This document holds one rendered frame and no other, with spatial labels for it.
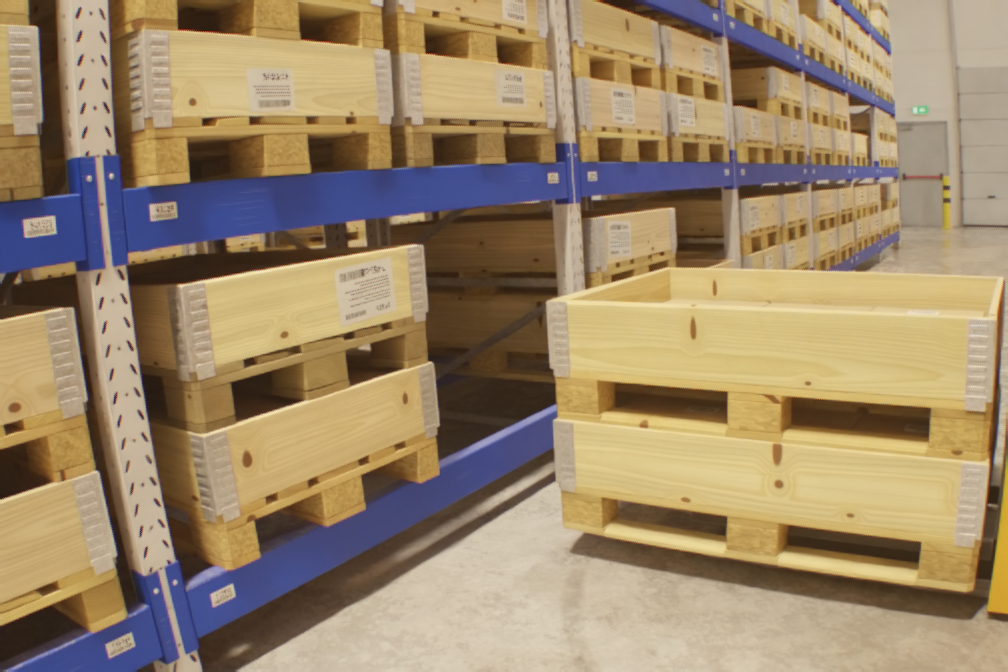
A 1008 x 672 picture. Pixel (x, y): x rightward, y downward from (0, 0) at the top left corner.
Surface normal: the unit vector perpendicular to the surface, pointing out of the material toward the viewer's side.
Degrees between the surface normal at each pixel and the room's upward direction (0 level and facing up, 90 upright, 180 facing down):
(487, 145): 90
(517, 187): 90
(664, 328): 90
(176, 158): 90
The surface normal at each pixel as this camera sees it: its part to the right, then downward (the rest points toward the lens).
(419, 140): 0.83, 0.05
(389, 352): -0.58, 0.19
